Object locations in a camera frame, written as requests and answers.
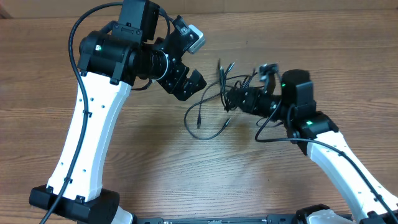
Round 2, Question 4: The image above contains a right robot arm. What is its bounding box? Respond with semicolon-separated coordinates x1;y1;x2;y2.
227;68;397;223

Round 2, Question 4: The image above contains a thin black USB cable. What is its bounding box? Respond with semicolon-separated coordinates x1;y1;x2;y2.
183;74;249;141

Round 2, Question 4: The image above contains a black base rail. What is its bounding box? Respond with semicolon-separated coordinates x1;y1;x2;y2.
124;203;355;224

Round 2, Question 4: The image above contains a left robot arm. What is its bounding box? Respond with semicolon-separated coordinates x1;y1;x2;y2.
29;1;206;224

